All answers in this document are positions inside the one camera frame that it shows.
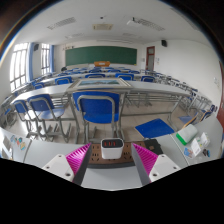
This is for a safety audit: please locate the brown power strip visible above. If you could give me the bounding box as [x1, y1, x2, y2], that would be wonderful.
[87, 139, 164, 169]

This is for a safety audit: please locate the narrow window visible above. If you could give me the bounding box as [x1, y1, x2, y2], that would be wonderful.
[40, 43, 52, 76]

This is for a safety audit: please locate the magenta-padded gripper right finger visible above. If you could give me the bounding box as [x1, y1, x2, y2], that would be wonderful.
[130, 143, 183, 187]

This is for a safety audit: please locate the group of blue chairs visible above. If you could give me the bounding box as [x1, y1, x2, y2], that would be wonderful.
[29, 66, 218, 124]

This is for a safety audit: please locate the group of ceiling lights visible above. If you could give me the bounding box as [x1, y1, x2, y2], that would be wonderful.
[46, 16, 161, 33]

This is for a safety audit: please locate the blue chair with metal frame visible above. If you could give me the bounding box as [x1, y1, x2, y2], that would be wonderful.
[26, 93, 73, 143]
[12, 99, 34, 134]
[72, 90, 122, 143]

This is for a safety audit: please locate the blue chair with wooden edge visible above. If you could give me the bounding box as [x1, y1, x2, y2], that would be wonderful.
[178, 114, 198, 129]
[134, 118, 175, 139]

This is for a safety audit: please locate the white ceiling projector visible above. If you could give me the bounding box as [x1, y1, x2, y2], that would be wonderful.
[126, 17, 141, 26]

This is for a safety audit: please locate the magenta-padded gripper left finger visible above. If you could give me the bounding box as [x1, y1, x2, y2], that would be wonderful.
[41, 143, 93, 186]

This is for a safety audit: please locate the ceiling air conditioner vent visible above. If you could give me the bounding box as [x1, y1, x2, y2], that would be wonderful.
[92, 23, 114, 31]

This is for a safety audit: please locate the small blue card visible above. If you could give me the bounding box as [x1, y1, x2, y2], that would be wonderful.
[183, 146, 194, 159]

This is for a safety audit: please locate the green chalkboard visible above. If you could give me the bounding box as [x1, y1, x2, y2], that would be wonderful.
[64, 45, 138, 67]

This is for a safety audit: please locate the large window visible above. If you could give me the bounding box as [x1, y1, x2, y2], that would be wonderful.
[9, 42, 30, 93]

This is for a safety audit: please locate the orange wooden lectern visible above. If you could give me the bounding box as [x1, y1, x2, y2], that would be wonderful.
[93, 60, 111, 68]

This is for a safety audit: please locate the framed picture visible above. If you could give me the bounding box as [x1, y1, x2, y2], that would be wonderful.
[68, 77, 134, 93]

